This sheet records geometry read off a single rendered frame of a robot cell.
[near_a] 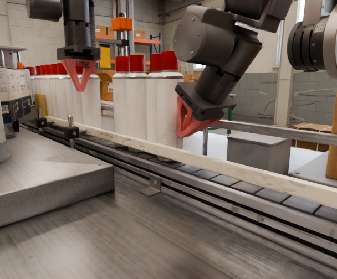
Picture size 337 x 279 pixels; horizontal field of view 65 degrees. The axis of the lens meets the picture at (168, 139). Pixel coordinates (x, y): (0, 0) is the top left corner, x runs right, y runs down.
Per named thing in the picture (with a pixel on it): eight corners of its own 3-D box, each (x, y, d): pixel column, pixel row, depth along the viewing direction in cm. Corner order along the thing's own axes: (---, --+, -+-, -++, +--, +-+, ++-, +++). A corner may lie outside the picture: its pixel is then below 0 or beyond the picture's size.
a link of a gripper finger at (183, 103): (160, 125, 49) (183, 84, 44) (185, 120, 54) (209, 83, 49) (182, 151, 46) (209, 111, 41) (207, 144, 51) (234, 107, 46)
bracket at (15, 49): (-18, 50, 94) (-19, 47, 94) (16, 52, 102) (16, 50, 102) (-10, 47, 85) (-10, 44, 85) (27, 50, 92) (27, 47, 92)
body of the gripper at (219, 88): (171, 91, 43) (193, 51, 39) (209, 89, 50) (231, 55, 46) (195, 118, 40) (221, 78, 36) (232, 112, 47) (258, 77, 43)
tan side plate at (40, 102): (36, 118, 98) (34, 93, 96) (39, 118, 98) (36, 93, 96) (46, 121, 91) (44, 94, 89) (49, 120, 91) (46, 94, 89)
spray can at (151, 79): (142, 151, 58) (140, 53, 54) (161, 148, 61) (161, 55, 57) (156, 156, 54) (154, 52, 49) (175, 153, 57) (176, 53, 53)
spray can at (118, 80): (111, 144, 64) (107, 56, 60) (131, 141, 67) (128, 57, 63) (120, 149, 60) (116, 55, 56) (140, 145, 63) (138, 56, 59)
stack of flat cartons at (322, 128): (286, 145, 429) (287, 125, 422) (301, 140, 462) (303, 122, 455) (330, 153, 380) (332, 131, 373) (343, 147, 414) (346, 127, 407)
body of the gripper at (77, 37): (75, 53, 56) (72, 16, 55) (56, 56, 63) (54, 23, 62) (102, 56, 61) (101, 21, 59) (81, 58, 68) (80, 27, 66)
